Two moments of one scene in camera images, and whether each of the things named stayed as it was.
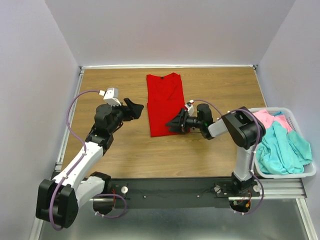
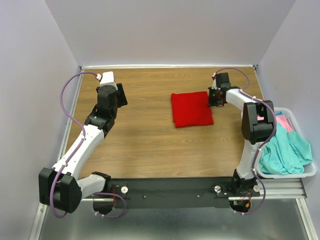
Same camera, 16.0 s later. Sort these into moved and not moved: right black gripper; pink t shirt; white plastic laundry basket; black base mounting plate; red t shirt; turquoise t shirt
Moved: right black gripper; red t shirt
Not moved: white plastic laundry basket; pink t shirt; turquoise t shirt; black base mounting plate
